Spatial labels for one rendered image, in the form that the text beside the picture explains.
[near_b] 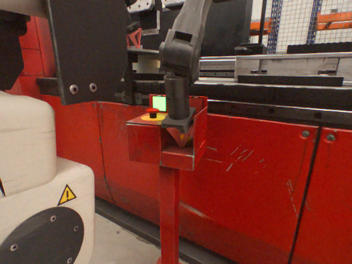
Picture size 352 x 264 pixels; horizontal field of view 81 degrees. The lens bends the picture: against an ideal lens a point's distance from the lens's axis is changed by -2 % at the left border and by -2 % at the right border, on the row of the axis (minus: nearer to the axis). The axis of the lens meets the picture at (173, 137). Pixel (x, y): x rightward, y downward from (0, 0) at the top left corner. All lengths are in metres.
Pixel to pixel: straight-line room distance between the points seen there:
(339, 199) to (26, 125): 0.77
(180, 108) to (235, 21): 1.01
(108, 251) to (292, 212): 0.92
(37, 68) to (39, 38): 0.19
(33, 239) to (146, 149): 0.39
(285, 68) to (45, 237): 0.78
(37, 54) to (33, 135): 1.47
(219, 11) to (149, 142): 1.09
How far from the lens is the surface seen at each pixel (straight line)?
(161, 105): 0.71
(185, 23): 0.49
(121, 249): 1.30
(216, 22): 1.50
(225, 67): 1.14
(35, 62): 1.69
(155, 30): 1.08
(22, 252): 0.28
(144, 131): 0.58
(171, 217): 0.75
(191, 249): 1.21
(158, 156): 0.59
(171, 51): 0.48
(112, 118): 1.10
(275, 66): 0.83
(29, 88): 1.66
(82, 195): 0.30
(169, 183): 0.68
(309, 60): 0.83
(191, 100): 0.67
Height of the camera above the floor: 0.92
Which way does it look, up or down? 18 degrees down
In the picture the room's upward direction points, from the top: straight up
